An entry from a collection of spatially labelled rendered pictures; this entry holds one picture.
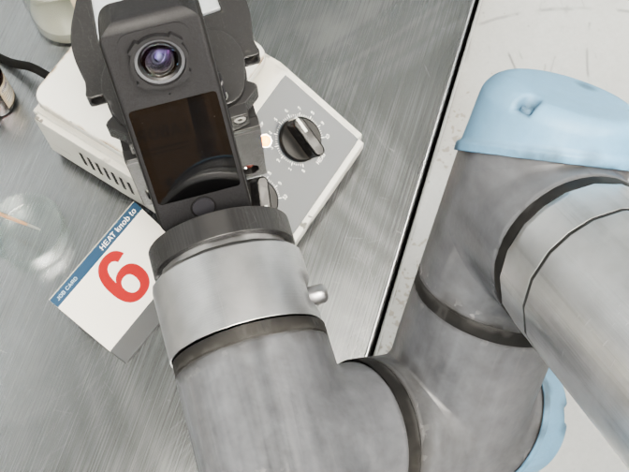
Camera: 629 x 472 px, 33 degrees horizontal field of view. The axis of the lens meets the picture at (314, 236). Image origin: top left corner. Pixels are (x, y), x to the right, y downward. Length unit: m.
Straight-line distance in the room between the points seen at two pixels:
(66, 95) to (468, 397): 0.37
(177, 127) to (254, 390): 0.12
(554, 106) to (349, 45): 0.41
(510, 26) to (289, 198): 0.24
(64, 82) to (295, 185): 0.17
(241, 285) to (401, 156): 0.35
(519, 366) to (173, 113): 0.19
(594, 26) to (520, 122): 0.44
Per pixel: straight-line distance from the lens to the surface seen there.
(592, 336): 0.38
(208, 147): 0.48
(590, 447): 0.75
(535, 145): 0.44
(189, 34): 0.45
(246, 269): 0.47
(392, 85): 0.82
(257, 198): 0.71
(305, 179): 0.75
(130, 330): 0.76
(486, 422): 0.50
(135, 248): 0.75
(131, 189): 0.75
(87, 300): 0.74
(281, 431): 0.45
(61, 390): 0.76
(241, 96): 0.52
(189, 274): 0.48
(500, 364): 0.49
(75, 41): 0.55
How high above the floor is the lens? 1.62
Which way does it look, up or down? 70 degrees down
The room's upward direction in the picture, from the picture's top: 2 degrees counter-clockwise
